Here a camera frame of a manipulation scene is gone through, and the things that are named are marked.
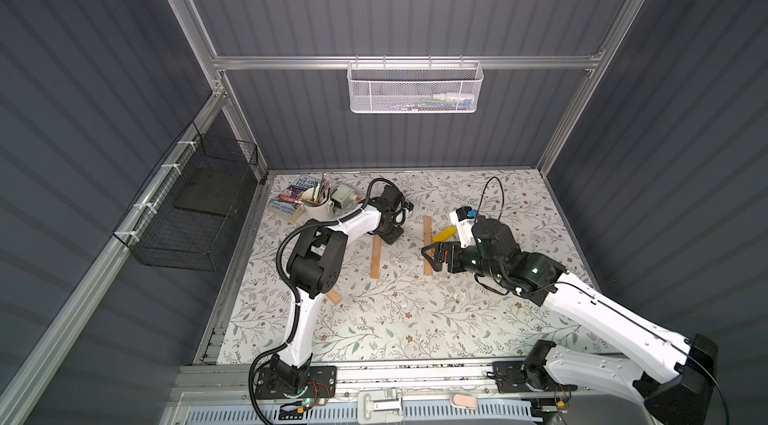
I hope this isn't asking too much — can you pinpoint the yellow building block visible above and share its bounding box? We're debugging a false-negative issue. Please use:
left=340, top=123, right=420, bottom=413
left=433, top=226, right=457, bottom=242

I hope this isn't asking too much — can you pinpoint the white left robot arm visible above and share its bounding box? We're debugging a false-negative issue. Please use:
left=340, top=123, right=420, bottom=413
left=269, top=177, right=413, bottom=396

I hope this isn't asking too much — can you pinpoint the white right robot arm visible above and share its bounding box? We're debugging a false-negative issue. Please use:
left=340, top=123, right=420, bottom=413
left=421, top=219, right=719, bottom=424

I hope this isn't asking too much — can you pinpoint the pale green small box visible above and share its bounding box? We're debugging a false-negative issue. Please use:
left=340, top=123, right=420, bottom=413
left=331, top=184, right=362, bottom=211

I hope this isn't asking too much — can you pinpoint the white pen cup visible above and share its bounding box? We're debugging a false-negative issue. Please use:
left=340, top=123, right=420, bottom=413
left=300, top=185, right=334, bottom=221

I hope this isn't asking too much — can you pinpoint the blue book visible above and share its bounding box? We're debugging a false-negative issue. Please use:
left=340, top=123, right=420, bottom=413
left=266, top=175, right=319, bottom=222

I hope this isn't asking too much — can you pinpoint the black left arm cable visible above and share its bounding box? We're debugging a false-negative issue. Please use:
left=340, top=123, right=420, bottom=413
left=247, top=177, right=391, bottom=425

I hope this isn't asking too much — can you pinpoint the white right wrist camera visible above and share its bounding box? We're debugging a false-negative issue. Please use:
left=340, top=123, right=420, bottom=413
left=449, top=206, right=476, bottom=248

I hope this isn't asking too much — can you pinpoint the white wire mesh basket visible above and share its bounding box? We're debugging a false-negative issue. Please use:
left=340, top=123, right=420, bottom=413
left=346, top=60, right=484, bottom=114

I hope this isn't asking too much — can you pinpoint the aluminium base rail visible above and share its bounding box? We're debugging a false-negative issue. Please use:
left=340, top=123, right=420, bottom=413
left=159, top=358, right=643, bottom=424

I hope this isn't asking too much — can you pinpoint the black wire mesh basket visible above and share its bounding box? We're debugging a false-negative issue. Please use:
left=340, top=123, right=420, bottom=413
left=113, top=126, right=259, bottom=272

